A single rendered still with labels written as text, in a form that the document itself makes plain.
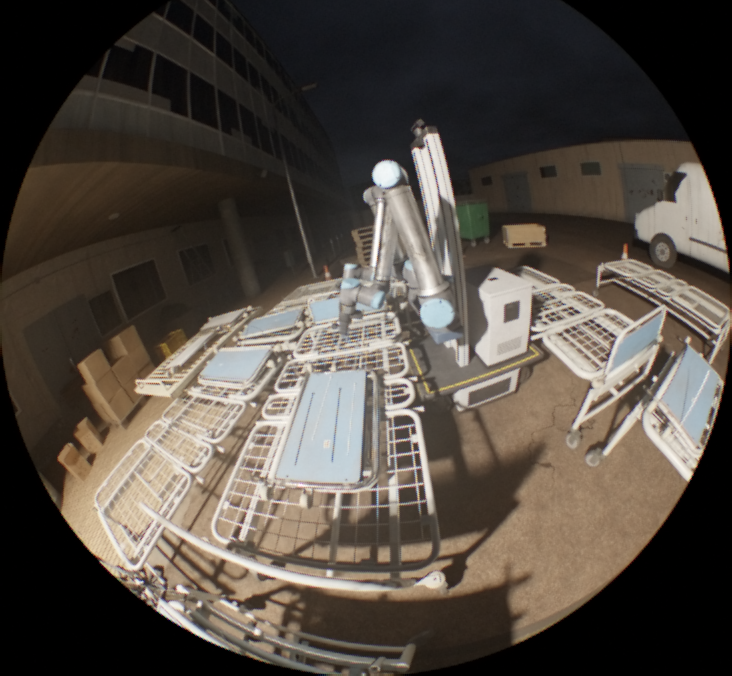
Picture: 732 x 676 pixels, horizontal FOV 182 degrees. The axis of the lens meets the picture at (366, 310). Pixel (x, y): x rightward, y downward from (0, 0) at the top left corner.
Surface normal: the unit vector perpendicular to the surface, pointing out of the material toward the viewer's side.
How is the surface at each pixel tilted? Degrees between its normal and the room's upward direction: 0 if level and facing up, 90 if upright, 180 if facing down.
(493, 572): 0
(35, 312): 90
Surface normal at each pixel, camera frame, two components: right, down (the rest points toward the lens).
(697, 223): -0.98, 0.22
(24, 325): 0.97, -0.19
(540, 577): -0.22, -0.90
